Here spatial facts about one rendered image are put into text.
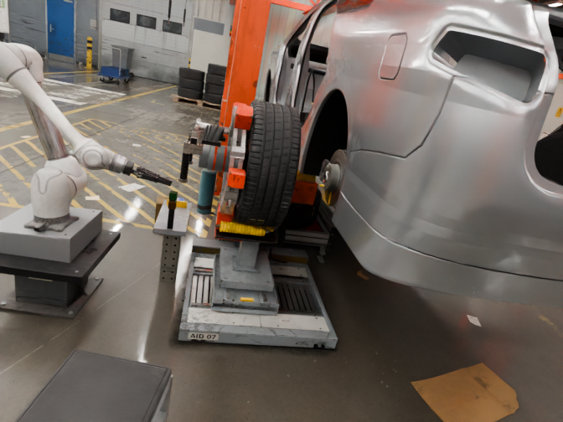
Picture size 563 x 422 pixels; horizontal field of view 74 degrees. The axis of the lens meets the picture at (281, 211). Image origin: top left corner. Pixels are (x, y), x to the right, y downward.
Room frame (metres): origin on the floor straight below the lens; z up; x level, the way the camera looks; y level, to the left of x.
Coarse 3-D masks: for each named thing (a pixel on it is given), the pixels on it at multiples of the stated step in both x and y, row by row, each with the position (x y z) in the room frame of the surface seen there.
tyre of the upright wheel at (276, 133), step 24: (264, 120) 1.81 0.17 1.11; (288, 120) 1.85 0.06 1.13; (264, 144) 1.72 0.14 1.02; (288, 144) 1.75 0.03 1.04; (264, 168) 1.68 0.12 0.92; (288, 168) 1.71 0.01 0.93; (264, 192) 1.69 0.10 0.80; (288, 192) 1.70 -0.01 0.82; (240, 216) 1.74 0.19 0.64; (264, 216) 1.74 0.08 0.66
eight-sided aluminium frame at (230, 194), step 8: (232, 144) 1.72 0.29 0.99; (240, 144) 1.77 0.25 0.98; (232, 152) 1.70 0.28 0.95; (240, 152) 1.70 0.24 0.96; (232, 160) 1.70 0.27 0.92; (240, 160) 1.71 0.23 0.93; (240, 168) 1.71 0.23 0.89; (224, 176) 2.13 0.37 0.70; (224, 184) 2.09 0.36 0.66; (224, 192) 2.06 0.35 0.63; (232, 192) 1.70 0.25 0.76; (224, 200) 1.73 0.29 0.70; (232, 200) 1.73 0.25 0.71; (224, 208) 1.80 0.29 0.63; (232, 208) 1.80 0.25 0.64
